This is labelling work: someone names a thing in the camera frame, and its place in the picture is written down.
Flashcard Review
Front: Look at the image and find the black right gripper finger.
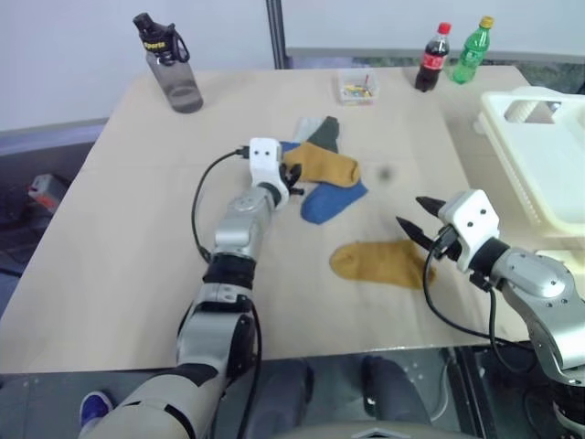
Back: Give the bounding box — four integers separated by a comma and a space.
414, 196, 445, 219
395, 217, 434, 252

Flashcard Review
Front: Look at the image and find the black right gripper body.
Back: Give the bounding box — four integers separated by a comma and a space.
429, 225, 463, 265

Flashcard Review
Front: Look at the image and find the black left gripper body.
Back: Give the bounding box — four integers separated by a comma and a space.
278, 160, 294, 198

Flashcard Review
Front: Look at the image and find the mustard yellow sock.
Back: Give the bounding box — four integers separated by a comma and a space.
329, 239, 438, 291
282, 141, 363, 187

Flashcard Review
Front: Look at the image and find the light grey sock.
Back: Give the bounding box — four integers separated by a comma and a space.
292, 116, 328, 144

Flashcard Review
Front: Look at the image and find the dark green sock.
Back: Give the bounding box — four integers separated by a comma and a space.
304, 116, 342, 155

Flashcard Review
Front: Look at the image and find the white plastic basket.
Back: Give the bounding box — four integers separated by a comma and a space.
473, 86, 585, 271

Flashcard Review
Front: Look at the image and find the clear plastic box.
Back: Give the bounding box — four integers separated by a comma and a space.
335, 69, 382, 106

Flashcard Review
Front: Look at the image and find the cola bottle red cap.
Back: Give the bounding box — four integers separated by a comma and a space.
414, 21, 452, 93

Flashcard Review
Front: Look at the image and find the grey sports water bottle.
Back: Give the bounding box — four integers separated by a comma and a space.
132, 12, 205, 114

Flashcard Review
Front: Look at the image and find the green soda bottle yellow cap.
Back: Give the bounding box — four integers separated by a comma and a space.
450, 16, 495, 86

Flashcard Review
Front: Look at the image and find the blue shoe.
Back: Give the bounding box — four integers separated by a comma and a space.
80, 391, 115, 432

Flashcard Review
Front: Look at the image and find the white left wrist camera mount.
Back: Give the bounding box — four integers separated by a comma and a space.
248, 135, 290, 207

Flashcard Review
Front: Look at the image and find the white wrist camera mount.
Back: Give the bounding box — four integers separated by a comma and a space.
248, 135, 290, 207
437, 188, 502, 274

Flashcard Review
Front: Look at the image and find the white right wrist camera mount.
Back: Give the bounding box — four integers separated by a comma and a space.
437, 188, 502, 274

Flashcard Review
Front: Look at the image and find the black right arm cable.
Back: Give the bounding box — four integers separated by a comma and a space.
422, 228, 536, 356

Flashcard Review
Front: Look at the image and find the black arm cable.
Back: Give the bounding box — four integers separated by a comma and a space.
191, 145, 250, 265
422, 228, 536, 356

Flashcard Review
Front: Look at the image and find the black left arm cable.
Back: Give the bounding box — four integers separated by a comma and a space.
191, 145, 250, 265

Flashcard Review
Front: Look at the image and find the thin white cable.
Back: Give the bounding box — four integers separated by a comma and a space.
428, 359, 452, 420

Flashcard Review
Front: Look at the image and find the grey metal post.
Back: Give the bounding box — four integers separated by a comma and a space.
266, 0, 287, 70

